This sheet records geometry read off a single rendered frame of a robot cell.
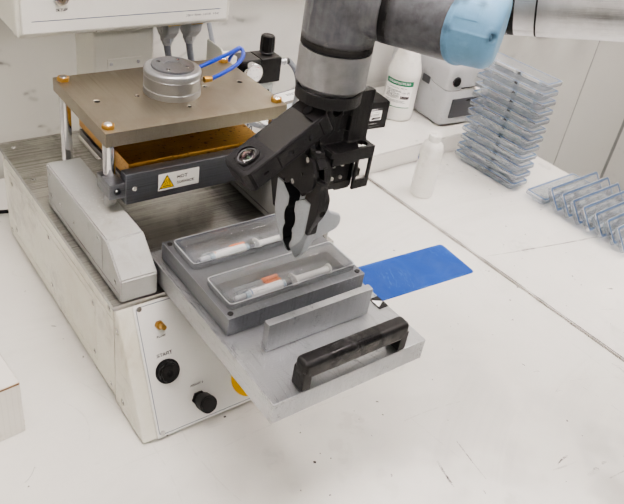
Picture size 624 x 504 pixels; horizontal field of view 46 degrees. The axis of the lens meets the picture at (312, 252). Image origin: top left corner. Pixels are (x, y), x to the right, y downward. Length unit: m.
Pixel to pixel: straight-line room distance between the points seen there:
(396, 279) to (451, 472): 0.43
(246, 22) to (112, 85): 0.69
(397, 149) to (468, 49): 1.02
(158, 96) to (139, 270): 0.24
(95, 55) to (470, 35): 0.65
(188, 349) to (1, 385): 0.23
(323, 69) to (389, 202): 0.87
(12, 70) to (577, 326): 1.13
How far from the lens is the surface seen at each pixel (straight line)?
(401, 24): 0.70
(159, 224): 1.08
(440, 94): 1.84
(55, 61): 1.52
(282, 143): 0.75
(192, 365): 1.00
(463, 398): 1.16
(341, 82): 0.74
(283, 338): 0.83
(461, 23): 0.69
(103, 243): 0.94
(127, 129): 0.94
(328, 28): 0.73
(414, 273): 1.38
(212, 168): 1.01
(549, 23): 0.81
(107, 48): 1.17
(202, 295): 0.87
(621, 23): 0.81
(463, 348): 1.24
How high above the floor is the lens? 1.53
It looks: 35 degrees down
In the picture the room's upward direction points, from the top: 10 degrees clockwise
